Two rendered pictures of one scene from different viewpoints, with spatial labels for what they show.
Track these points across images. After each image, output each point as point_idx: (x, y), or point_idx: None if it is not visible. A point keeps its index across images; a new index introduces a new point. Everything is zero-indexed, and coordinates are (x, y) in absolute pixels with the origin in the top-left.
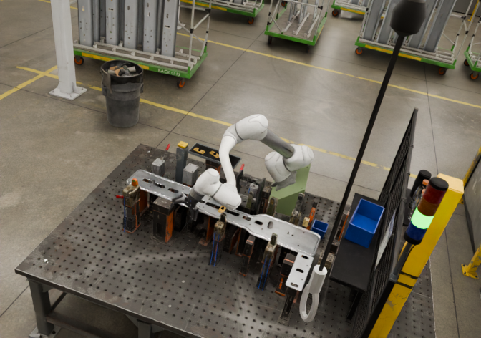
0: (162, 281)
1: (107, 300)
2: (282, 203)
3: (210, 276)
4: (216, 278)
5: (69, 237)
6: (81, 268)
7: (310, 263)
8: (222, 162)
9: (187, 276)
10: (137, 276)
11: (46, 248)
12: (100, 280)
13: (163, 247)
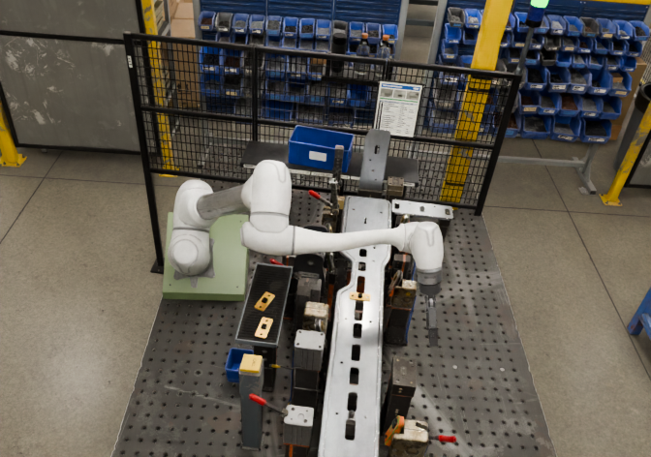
0: (472, 391)
1: (551, 449)
2: (246, 265)
3: (424, 338)
4: (423, 330)
5: None
6: None
7: (405, 201)
8: (358, 240)
9: (443, 363)
10: (485, 428)
11: None
12: None
13: (409, 414)
